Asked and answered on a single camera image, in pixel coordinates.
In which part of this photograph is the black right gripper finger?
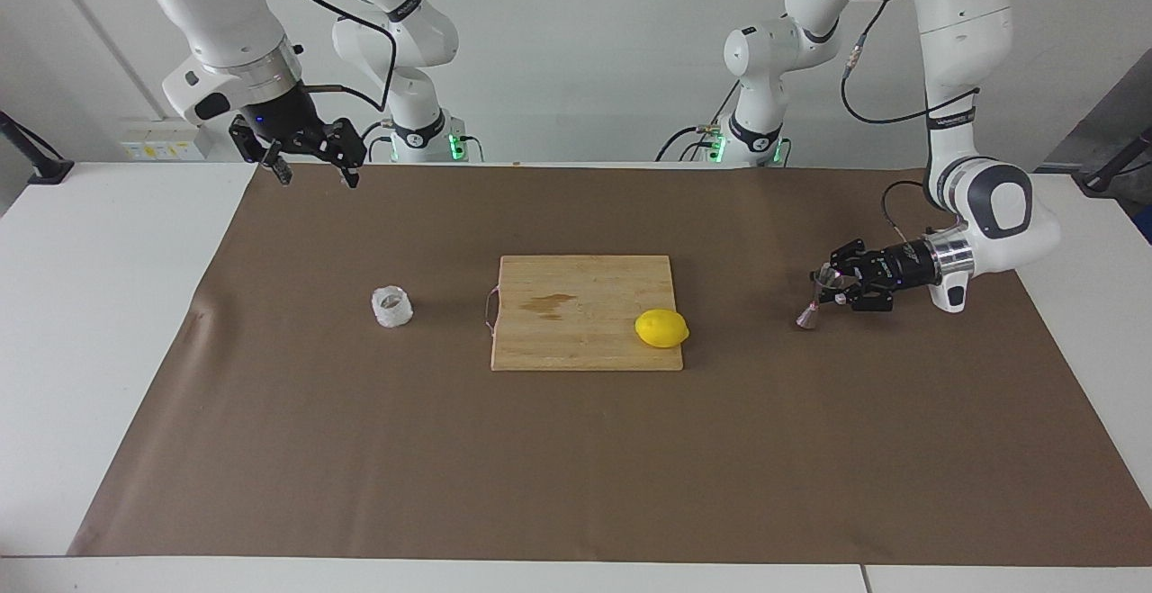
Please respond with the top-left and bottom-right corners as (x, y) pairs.
(228, 118), (293, 187)
(325, 121), (367, 189)

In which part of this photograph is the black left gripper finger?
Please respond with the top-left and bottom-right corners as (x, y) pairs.
(814, 239), (874, 284)
(826, 284), (895, 312)

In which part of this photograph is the steel double jigger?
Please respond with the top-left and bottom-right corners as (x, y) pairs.
(794, 271), (842, 331)

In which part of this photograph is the clear textured glass cup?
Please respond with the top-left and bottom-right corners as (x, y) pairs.
(371, 285), (415, 330)

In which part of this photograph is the yellow lemon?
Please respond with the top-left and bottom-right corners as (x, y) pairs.
(634, 309), (691, 349)

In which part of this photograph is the black clamp stand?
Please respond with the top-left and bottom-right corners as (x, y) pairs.
(1080, 125), (1152, 198)
(0, 111), (75, 185)

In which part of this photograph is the dark grey partition panel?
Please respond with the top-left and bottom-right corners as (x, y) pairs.
(1035, 49), (1152, 171)

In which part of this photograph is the wooden cutting board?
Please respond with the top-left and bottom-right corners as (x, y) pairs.
(486, 255), (684, 373)

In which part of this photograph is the brown paper table mat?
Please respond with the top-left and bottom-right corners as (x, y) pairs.
(67, 164), (1152, 567)

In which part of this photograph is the black right base cable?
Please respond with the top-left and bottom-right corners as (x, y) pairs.
(360, 119), (397, 164)

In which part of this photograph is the black base cable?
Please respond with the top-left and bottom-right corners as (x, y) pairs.
(655, 80), (725, 164)
(360, 119), (397, 164)

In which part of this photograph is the white wall socket box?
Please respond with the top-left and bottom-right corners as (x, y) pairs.
(120, 118), (212, 162)

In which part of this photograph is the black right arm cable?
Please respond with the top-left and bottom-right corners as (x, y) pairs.
(256, 0), (400, 112)

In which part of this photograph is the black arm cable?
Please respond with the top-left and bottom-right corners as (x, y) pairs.
(256, 0), (400, 112)
(839, 0), (984, 234)

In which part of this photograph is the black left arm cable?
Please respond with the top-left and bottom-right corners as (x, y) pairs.
(839, 0), (984, 234)

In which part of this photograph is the black left base cable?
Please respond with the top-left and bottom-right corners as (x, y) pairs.
(655, 80), (725, 164)

